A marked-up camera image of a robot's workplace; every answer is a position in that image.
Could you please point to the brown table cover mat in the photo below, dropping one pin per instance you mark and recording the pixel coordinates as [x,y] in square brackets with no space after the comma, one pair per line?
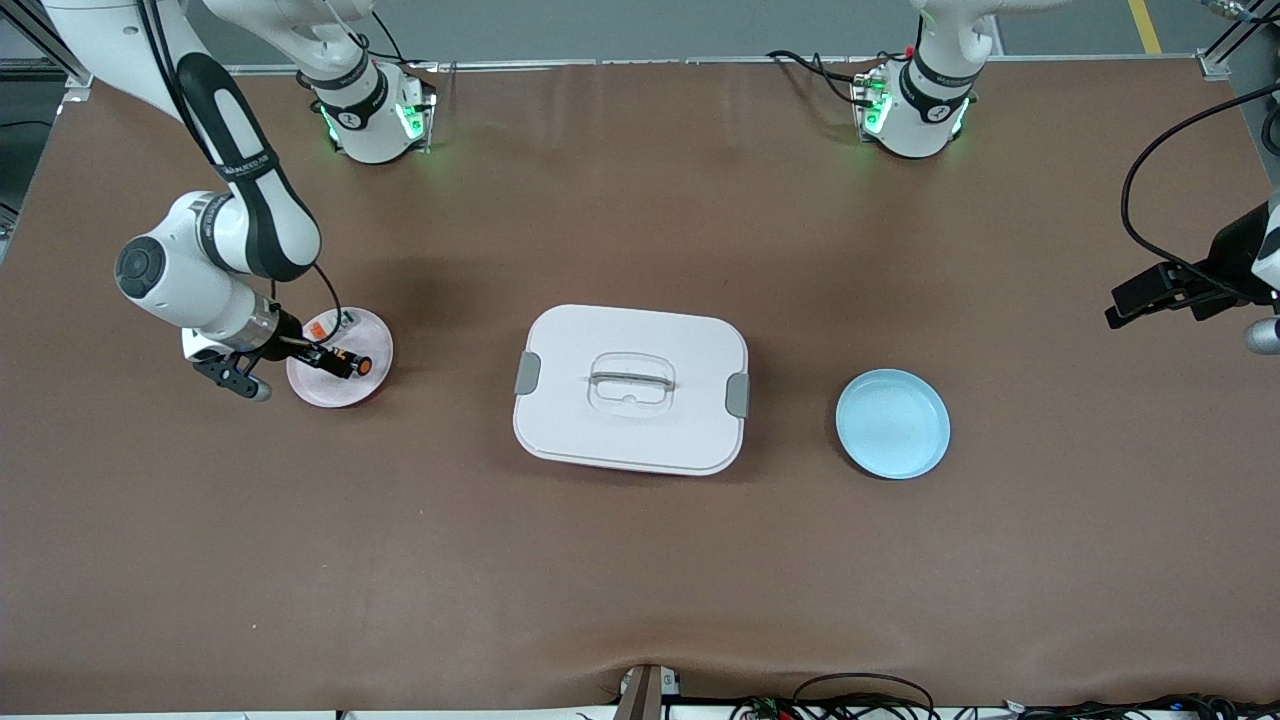
[640,560]

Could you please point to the orange black pushbutton switch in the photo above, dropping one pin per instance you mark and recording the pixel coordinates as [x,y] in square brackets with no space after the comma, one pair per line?
[362,366]

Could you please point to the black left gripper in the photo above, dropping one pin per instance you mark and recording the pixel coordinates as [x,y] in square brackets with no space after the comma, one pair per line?
[1238,258]

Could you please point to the pink round plate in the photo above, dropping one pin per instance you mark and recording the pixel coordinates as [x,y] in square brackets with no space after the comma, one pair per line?
[345,392]

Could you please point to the white orange circuit breaker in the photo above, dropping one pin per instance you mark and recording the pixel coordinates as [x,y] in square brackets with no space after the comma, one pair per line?
[320,330]

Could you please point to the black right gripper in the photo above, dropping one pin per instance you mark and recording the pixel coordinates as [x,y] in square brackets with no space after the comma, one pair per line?
[291,334]

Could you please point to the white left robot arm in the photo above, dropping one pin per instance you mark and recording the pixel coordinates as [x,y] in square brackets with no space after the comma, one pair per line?
[925,110]

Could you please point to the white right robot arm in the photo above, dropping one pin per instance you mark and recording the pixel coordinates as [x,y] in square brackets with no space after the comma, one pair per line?
[180,270]

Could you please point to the white lidded storage box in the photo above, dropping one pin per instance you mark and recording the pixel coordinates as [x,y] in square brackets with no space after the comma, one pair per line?
[600,430]

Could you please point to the aluminium frame profile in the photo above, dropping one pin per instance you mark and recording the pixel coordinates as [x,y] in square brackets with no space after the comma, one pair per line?
[1215,62]
[75,90]

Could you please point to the grey box latch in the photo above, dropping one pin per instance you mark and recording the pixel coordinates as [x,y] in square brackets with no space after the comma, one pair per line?
[738,395]
[527,373]

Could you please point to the light blue round plate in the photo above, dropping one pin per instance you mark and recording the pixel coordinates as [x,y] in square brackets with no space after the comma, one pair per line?
[890,425]

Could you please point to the long aluminium table rail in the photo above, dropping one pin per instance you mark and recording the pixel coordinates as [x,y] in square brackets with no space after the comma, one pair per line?
[650,62]

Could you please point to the grey metal table bracket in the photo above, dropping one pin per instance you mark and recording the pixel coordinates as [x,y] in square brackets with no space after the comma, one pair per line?
[640,695]

